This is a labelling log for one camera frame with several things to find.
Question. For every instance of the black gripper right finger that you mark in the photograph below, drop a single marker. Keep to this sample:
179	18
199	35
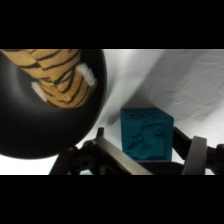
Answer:
196	156

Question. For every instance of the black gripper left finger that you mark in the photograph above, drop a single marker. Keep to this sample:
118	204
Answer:
113	156

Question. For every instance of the blue foam cube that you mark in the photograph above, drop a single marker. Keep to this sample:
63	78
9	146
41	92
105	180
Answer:
146	133

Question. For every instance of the black bowl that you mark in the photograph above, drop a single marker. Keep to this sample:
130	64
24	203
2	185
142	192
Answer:
30	133

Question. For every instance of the striped tiger plush toy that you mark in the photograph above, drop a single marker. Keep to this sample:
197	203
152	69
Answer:
56	78

